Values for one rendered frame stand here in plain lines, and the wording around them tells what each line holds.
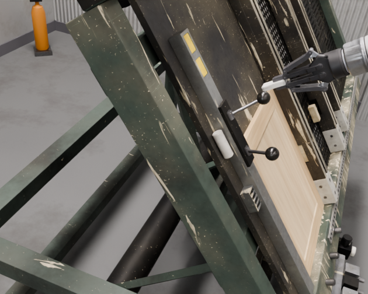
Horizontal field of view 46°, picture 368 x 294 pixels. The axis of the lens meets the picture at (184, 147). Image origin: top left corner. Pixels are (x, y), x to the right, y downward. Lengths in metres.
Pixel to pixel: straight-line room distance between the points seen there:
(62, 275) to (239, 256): 0.76
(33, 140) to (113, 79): 2.75
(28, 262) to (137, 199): 1.47
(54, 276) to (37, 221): 1.34
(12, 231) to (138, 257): 1.33
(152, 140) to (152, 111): 0.08
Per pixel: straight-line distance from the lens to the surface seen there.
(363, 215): 3.36
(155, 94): 0.93
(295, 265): 1.46
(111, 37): 0.91
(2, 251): 1.78
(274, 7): 1.99
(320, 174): 1.82
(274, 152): 1.15
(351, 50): 1.18
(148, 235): 1.85
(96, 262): 2.70
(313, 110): 2.05
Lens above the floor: 2.10
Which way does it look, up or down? 36 degrees down
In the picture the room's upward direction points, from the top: 6 degrees clockwise
